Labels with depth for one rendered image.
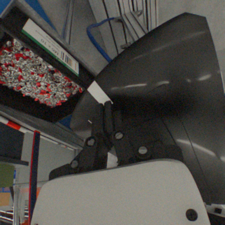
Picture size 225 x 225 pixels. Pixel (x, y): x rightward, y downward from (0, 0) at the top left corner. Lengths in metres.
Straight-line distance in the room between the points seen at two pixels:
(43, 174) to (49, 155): 0.18
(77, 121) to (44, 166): 1.19
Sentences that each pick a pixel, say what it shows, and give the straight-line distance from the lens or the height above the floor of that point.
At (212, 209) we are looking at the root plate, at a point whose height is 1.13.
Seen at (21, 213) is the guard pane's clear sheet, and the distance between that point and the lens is 1.58.
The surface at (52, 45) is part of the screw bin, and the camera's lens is 0.26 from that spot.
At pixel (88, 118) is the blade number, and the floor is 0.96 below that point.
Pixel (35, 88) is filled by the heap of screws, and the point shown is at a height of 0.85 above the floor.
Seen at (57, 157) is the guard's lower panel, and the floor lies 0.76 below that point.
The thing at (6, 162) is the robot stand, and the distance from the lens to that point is 0.65.
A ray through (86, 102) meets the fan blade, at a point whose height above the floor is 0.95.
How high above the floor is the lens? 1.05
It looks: 29 degrees down
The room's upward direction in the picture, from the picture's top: 169 degrees clockwise
